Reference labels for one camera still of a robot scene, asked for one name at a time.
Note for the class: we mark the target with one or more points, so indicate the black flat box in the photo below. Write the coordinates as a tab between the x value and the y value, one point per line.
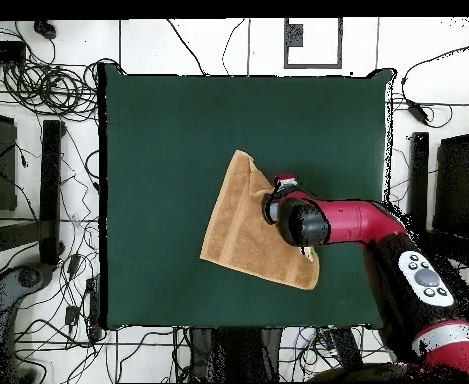
2	52

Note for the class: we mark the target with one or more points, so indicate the small black floor object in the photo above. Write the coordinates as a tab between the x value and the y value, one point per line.
45	30

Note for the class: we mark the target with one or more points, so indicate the grey square floor frame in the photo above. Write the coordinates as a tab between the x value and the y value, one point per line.
313	65

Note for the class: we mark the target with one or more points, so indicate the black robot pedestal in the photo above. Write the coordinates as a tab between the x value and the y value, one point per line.
238	356

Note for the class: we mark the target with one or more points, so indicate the black power adapter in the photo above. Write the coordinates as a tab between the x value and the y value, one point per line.
417	111

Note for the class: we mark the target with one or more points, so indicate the tan terry towel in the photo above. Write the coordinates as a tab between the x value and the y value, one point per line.
242	240

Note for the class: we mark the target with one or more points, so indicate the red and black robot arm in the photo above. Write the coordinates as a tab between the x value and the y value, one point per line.
358	224

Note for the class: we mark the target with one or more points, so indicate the grey caster leg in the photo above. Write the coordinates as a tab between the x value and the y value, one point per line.
2	296

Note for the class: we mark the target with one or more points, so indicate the dark green table cloth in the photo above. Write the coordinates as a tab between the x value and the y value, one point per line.
158	120

